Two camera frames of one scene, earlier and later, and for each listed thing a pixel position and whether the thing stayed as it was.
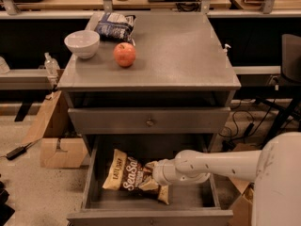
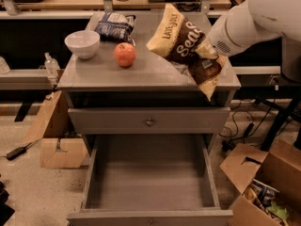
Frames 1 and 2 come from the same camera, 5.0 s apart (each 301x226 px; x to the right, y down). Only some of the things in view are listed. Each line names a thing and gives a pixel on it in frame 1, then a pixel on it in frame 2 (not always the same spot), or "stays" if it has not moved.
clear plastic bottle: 52,66 stays
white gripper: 161,173 to 219,39
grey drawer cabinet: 166,91 stays
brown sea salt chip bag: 125,173 to 176,40
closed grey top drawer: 150,121 stays
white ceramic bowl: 83,43 stays
